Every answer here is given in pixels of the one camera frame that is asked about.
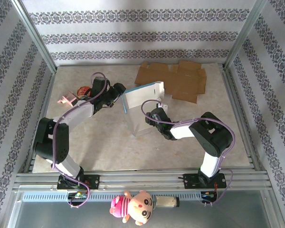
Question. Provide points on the teal paper box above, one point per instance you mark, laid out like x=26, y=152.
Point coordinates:
x=137, y=99

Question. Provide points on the brown cardboard box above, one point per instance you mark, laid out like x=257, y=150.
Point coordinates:
x=180, y=80

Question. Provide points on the pink plush doll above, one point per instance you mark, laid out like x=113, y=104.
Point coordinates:
x=133, y=206

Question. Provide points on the aluminium frame post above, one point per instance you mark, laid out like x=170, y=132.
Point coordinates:
x=245, y=33
x=35, y=38

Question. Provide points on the long aluminium mounting rail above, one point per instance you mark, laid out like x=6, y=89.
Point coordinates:
x=142, y=180

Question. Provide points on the red round tin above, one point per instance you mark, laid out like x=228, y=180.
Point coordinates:
x=83, y=90

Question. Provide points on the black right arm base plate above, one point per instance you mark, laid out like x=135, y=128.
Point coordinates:
x=188, y=181

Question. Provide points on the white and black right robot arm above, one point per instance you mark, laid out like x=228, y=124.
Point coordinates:
x=211, y=137

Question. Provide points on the aluminium side rail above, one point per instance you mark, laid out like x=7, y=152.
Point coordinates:
x=48, y=88
x=234, y=95

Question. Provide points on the white jar with black cap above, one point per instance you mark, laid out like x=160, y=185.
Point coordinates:
x=166, y=201

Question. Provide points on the grey metal shelf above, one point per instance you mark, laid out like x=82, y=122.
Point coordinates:
x=61, y=216

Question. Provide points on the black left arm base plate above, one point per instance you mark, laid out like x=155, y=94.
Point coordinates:
x=95, y=181

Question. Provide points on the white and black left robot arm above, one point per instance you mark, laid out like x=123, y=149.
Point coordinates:
x=80, y=111

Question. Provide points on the pink toy block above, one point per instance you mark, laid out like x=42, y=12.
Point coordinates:
x=67, y=97

